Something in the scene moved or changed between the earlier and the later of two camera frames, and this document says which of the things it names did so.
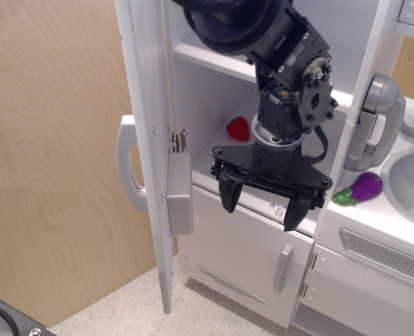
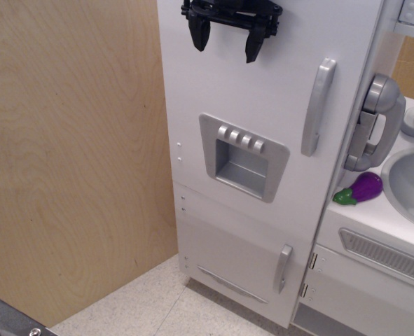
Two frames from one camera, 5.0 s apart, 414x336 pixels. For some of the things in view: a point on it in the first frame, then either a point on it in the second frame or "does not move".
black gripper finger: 296,210 -> 255,40
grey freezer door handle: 284,260 does not move
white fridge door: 147,30 -> 262,85
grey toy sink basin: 405,180 does not move
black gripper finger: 230,187 -> 199,29
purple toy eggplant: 368,186 does not move
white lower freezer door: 245,258 does not move
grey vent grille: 387,256 does not move
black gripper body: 286,168 -> 255,14
